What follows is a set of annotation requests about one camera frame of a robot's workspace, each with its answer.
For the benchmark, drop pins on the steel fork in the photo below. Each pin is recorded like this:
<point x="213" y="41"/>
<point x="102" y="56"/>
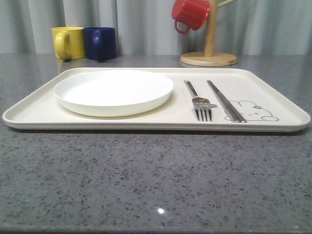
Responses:
<point x="202" y="106"/>

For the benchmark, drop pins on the white round plate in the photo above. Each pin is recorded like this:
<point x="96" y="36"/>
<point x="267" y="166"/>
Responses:
<point x="114" y="93"/>

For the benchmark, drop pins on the steel chopsticks pair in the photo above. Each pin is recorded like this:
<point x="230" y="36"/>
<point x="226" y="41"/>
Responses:
<point x="229" y="109"/>

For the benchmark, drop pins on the cream rabbit serving tray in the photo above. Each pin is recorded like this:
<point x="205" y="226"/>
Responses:
<point x="264" y="109"/>

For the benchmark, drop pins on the wooden mug tree stand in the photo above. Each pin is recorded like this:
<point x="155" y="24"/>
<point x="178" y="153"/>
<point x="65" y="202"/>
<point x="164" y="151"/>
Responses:
<point x="209" y="58"/>

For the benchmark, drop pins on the dark blue mug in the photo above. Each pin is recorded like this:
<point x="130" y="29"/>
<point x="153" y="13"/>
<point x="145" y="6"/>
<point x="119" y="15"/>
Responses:
<point x="100" y="43"/>

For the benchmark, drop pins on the red ribbed mug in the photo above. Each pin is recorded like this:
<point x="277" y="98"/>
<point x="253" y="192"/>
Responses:
<point x="190" y="14"/>

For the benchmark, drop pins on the yellow mug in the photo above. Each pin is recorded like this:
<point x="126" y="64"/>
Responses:
<point x="68" y="42"/>

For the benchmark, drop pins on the grey curtain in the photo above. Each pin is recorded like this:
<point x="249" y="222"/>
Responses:
<point x="244" y="27"/>

